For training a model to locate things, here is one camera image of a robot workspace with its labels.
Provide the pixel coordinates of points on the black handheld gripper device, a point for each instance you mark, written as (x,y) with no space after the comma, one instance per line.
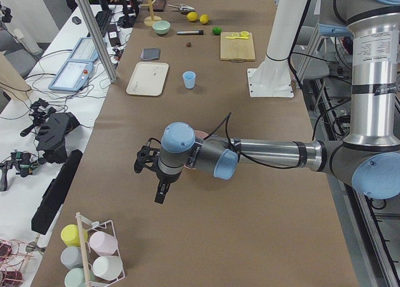
(53,127)

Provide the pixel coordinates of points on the steel ice scoop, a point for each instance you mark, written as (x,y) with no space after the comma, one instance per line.
(182,8)

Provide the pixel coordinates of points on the wooden cutting board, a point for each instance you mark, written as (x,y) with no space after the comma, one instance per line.
(238,50)

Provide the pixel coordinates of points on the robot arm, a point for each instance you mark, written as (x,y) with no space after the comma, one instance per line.
(368,157)

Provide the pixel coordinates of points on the black long bar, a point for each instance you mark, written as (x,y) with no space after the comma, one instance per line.
(55,194)

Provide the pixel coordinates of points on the teach pendant far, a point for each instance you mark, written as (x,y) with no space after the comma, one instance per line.
(84,50)

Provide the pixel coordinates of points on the wooden cup tree stand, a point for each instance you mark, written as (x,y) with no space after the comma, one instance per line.
(150,20)

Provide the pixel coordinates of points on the black keyboard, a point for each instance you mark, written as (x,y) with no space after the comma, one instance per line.
(103,19)

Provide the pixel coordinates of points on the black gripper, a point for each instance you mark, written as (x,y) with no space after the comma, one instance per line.
(166,177)

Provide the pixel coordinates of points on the green cup in rack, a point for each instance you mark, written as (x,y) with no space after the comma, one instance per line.
(75,278)

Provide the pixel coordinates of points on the yellow lemon near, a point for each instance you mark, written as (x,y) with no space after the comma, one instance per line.
(204,19)

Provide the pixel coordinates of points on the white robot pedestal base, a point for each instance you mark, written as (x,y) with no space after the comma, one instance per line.
(272,78)

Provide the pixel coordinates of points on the light blue plastic cup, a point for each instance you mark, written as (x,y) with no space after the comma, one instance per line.
(189,78)

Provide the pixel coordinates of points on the teach pendant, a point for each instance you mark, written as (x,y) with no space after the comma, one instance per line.
(84,50)
(72,76)

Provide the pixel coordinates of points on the pink cup in rack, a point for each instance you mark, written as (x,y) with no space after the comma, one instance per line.
(103,243)

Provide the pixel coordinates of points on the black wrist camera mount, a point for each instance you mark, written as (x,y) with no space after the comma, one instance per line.
(147,157)

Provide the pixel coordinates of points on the aluminium frame post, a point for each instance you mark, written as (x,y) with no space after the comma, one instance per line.
(97,38)

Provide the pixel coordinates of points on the white wire cup rack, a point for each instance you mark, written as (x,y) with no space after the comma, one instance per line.
(86,228)

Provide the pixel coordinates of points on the teach pendant near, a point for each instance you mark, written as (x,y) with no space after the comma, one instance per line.
(72,76)

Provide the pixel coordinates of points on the beige rabbit tray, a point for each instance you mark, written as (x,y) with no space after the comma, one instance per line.
(147,79)

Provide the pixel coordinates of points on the grey folded cloth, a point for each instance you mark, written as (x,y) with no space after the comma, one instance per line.
(149,54)

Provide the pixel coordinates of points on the yellow plastic knife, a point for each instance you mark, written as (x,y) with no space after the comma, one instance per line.
(237,37)

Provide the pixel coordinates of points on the white cup in rack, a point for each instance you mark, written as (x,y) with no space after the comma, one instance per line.
(107,267)

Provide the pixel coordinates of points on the yellow lemon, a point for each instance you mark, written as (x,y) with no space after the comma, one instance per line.
(192,16)
(204,19)

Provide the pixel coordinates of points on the green lime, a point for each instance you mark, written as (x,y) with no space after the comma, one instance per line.
(217,30)

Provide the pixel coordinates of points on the grey cup in rack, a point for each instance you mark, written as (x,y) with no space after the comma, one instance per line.
(71,257)

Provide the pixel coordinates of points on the yellow lemon far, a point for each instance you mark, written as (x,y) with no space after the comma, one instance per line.
(192,16)

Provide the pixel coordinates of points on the yellow cup in rack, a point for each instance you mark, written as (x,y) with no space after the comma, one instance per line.
(70,235)

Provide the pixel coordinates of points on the mint green bowl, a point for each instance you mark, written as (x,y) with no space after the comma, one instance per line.
(161,27)

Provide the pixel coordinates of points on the steel muddler black tip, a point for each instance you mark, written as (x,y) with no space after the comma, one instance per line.
(190,33)

